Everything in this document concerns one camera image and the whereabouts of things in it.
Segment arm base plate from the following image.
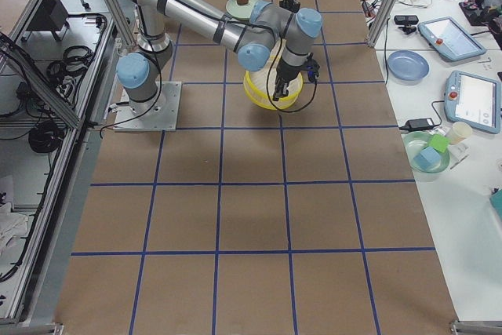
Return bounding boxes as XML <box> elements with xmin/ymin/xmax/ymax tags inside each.
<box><xmin>113</xmin><ymin>81</ymin><xmax>182</xmax><ymax>132</ymax></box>

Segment blue plate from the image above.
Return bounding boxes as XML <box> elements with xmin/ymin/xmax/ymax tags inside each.
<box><xmin>387</xmin><ymin>50</ymin><xmax>429</xmax><ymax>82</ymax></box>

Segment paper cup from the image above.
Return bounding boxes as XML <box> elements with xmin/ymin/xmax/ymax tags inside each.
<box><xmin>446</xmin><ymin>122</ymin><xmax>473</xmax><ymax>145</ymax></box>

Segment light green plate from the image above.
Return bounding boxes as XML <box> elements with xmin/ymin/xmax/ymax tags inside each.
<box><xmin>225</xmin><ymin>0</ymin><xmax>259</xmax><ymax>22</ymax></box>

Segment green bowl with blocks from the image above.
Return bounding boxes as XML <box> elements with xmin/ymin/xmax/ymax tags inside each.
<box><xmin>402</xmin><ymin>131</ymin><xmax>450</xmax><ymax>173</ymax></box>

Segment green foam block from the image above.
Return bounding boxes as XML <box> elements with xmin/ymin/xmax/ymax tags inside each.
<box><xmin>427</xmin><ymin>133</ymin><xmax>450</xmax><ymax>153</ymax></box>

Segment yellow steamer layer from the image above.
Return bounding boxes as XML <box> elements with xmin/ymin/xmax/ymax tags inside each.
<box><xmin>243</xmin><ymin>68</ymin><xmax>304</xmax><ymax>110</ymax></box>

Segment near teach pendant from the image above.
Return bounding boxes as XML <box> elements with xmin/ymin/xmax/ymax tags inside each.
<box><xmin>444</xmin><ymin>71</ymin><xmax>501</xmax><ymax>134</ymax></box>

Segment black power adapter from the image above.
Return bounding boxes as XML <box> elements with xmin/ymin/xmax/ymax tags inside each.
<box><xmin>400</xmin><ymin>118</ymin><xmax>436</xmax><ymax>132</ymax></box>

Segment far teach pendant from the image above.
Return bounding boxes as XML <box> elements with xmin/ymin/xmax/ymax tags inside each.
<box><xmin>417</xmin><ymin>16</ymin><xmax>486</xmax><ymax>61</ymax></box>

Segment teach pendant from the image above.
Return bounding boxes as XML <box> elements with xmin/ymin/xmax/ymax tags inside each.
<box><xmin>444</xmin><ymin>71</ymin><xmax>501</xmax><ymax>134</ymax></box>
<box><xmin>417</xmin><ymin>16</ymin><xmax>486</xmax><ymax>61</ymax></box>

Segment black webcam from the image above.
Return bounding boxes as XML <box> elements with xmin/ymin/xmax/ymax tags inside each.
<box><xmin>394</xmin><ymin>15</ymin><xmax>419</xmax><ymax>35</ymax></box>

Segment blue foam block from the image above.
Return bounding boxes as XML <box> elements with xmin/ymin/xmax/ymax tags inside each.
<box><xmin>413</xmin><ymin>147</ymin><xmax>442</xmax><ymax>171</ymax></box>

